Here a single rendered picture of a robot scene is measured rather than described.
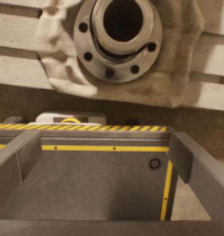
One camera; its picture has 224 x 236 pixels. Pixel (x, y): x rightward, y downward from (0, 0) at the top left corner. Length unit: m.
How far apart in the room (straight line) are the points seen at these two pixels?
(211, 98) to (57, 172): 0.57
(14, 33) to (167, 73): 0.51
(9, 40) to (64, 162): 0.43
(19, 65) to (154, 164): 0.54
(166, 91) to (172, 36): 0.17
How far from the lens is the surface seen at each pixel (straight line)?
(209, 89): 0.69
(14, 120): 0.75
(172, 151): 0.16
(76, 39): 0.55
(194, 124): 0.88
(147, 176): 0.53
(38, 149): 0.17
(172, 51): 0.60
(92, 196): 0.56
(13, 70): 0.68
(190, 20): 0.62
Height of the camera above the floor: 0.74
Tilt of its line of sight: 73 degrees down
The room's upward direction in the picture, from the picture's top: 178 degrees clockwise
